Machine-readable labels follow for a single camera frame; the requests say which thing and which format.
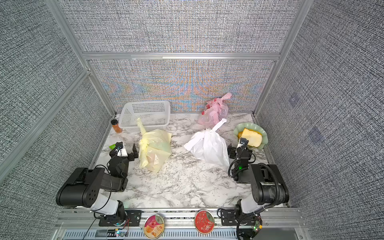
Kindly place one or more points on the yellow bread slice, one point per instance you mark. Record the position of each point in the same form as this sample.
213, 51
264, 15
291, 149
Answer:
255, 138

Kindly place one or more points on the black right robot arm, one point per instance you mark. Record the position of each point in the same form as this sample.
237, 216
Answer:
267, 184

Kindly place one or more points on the white plastic basket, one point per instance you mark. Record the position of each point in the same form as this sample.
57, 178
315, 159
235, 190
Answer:
153, 114

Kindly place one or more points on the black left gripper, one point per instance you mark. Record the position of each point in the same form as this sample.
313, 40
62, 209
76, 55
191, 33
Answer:
135, 153

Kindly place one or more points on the green glass bowl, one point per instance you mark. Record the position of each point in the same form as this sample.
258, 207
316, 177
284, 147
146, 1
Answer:
252, 126

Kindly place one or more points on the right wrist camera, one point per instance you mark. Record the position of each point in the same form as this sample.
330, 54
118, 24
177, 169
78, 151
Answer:
243, 142

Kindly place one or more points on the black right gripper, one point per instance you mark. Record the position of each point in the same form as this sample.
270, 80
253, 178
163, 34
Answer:
233, 151

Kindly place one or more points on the white plastic bag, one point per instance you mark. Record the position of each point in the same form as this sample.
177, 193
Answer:
209, 146

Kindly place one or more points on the yellow plastic bag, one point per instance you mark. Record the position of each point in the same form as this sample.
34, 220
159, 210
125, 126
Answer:
154, 148

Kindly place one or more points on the red round tin lid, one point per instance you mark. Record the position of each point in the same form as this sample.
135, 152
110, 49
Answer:
204, 222

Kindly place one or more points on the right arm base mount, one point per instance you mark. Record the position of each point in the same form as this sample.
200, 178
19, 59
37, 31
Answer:
247, 226

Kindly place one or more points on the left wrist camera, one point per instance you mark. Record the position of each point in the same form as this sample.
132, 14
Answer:
121, 150

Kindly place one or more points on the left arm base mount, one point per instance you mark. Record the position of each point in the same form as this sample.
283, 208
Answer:
131, 218

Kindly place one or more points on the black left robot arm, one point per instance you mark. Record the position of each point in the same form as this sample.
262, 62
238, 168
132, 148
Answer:
93, 188

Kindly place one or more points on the pink plastic bag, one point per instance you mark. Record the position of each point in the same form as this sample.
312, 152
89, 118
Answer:
214, 111

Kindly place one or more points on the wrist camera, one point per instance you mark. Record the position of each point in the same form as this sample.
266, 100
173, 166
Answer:
121, 150
243, 142

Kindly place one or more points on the pink round tin lid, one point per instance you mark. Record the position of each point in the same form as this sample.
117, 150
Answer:
154, 227

